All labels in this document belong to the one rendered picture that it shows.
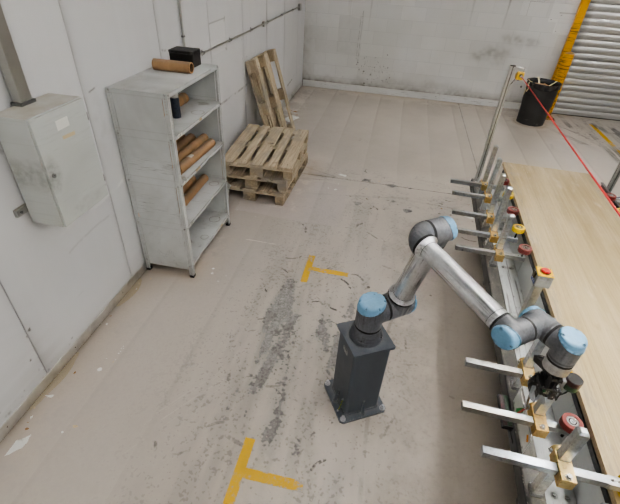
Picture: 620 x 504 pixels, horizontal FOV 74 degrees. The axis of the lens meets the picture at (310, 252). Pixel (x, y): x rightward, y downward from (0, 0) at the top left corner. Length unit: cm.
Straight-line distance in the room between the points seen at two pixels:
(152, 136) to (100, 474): 211
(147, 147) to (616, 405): 305
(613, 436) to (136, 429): 241
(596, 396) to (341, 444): 136
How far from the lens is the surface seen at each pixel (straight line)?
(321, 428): 277
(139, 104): 315
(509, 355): 248
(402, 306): 230
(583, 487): 220
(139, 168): 337
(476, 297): 166
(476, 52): 913
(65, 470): 289
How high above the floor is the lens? 238
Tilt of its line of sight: 36 degrees down
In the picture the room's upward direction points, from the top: 4 degrees clockwise
